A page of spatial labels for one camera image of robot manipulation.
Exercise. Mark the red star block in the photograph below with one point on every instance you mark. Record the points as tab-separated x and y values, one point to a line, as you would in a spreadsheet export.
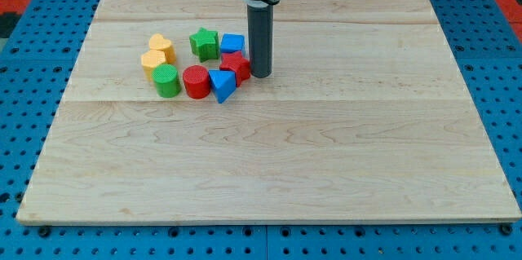
235	62

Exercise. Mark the green star block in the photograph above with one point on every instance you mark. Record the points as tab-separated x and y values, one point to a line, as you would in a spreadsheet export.
205	44

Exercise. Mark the yellow heart block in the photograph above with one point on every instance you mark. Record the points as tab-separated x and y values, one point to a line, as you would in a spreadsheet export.
160	43

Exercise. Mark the blue triangle block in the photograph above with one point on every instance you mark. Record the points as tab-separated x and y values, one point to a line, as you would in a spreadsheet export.
223	84

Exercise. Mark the red cylinder block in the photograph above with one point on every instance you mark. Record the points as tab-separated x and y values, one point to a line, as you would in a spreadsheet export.
196	81

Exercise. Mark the blue cube block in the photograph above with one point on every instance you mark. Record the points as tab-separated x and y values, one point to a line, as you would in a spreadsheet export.
231	43

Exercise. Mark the green cylinder block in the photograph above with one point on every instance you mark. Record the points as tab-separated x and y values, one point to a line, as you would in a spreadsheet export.
166	80

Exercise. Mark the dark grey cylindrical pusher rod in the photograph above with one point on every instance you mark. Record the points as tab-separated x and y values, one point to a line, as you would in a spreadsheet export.
260	27

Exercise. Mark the light wooden board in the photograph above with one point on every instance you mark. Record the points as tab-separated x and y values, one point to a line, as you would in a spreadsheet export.
365	119

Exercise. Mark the yellow hexagon block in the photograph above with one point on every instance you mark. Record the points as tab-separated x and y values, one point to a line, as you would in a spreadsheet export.
150	60

